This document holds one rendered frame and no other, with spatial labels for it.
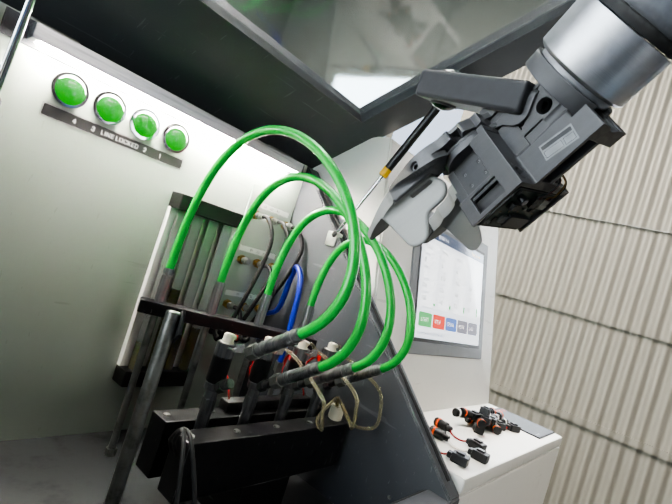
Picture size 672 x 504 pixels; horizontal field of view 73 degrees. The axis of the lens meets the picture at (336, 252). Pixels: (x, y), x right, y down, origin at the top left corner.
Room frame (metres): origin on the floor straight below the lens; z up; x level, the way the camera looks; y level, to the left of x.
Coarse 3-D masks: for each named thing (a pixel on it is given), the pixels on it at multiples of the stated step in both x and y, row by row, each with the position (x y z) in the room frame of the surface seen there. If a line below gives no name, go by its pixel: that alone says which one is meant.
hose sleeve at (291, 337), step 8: (296, 328) 0.57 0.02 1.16; (280, 336) 0.58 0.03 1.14; (288, 336) 0.57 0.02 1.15; (296, 336) 0.57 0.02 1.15; (256, 344) 0.61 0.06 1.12; (264, 344) 0.60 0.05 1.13; (272, 344) 0.59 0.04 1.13; (280, 344) 0.58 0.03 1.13; (288, 344) 0.58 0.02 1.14; (256, 352) 0.60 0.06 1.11; (264, 352) 0.60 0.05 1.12
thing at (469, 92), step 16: (432, 80) 0.41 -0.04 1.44; (448, 80) 0.39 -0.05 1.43; (464, 80) 0.38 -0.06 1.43; (480, 80) 0.37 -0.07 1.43; (496, 80) 0.36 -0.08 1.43; (512, 80) 0.35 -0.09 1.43; (432, 96) 0.41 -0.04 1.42; (448, 96) 0.39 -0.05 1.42; (464, 96) 0.38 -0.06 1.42; (480, 96) 0.37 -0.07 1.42; (496, 96) 0.36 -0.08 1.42; (512, 96) 0.35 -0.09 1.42; (512, 112) 0.35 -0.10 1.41
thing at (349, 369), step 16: (320, 208) 0.81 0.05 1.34; (336, 208) 0.78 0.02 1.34; (304, 224) 0.83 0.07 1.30; (288, 240) 0.84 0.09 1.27; (368, 240) 0.73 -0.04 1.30; (384, 256) 0.71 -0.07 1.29; (272, 272) 0.85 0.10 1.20; (384, 272) 0.70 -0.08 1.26; (272, 288) 0.85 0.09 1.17; (256, 320) 0.85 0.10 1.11; (384, 336) 0.68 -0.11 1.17; (336, 368) 0.72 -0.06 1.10; (352, 368) 0.70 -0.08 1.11
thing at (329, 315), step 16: (256, 128) 0.70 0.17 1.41; (272, 128) 0.68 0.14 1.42; (288, 128) 0.66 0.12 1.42; (240, 144) 0.73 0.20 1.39; (304, 144) 0.63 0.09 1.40; (224, 160) 0.75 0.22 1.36; (320, 160) 0.61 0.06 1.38; (208, 176) 0.76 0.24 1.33; (336, 176) 0.58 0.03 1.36; (192, 208) 0.77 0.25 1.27; (352, 208) 0.56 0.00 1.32; (352, 224) 0.55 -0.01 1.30; (176, 240) 0.78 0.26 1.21; (352, 240) 0.54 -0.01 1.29; (176, 256) 0.78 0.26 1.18; (352, 256) 0.54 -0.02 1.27; (352, 272) 0.54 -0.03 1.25; (352, 288) 0.54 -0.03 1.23; (336, 304) 0.54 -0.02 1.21; (320, 320) 0.55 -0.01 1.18; (304, 336) 0.56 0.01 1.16
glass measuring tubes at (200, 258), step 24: (168, 216) 0.83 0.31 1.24; (216, 216) 0.87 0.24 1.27; (240, 216) 0.92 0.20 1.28; (168, 240) 0.83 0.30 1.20; (192, 240) 0.86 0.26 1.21; (216, 240) 0.92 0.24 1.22; (192, 264) 0.89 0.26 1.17; (216, 264) 0.91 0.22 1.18; (144, 288) 0.83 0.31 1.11; (192, 288) 0.88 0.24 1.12; (192, 336) 0.91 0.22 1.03; (120, 360) 0.83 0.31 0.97; (144, 360) 0.87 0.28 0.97; (168, 360) 0.88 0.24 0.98; (120, 384) 0.82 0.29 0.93; (168, 384) 0.88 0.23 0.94
